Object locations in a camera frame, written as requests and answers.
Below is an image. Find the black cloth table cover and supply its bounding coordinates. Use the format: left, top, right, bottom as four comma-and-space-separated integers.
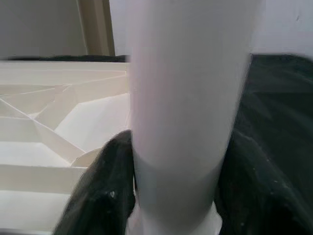
7, 52, 313, 187

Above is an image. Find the white plastic children table top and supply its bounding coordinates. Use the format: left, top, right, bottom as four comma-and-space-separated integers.
0, 60, 134, 233

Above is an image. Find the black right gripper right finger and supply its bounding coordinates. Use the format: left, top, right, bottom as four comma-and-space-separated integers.
214, 131, 313, 235

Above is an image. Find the white tapered plastic table leg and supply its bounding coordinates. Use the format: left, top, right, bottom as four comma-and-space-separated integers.
127, 0, 267, 235

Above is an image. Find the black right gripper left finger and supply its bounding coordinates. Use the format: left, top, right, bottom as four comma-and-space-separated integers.
52, 129, 136, 235

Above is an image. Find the white door frame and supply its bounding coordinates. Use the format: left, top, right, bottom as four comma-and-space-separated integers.
77, 0, 116, 56

